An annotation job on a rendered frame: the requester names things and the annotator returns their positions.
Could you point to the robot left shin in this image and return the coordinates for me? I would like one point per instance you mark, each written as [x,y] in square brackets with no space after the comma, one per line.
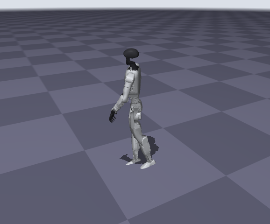
[145,148]

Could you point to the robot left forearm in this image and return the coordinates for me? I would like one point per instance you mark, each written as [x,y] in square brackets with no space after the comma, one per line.
[118,105]

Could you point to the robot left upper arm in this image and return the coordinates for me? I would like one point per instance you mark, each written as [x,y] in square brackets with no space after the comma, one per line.
[129,80]

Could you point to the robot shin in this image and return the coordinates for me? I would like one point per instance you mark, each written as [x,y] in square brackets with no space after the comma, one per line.
[145,148]
[135,147]

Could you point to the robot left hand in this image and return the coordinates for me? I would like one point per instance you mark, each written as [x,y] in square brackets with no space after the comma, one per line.
[112,115]

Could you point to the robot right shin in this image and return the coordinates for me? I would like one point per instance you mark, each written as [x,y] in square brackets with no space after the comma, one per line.
[135,147]

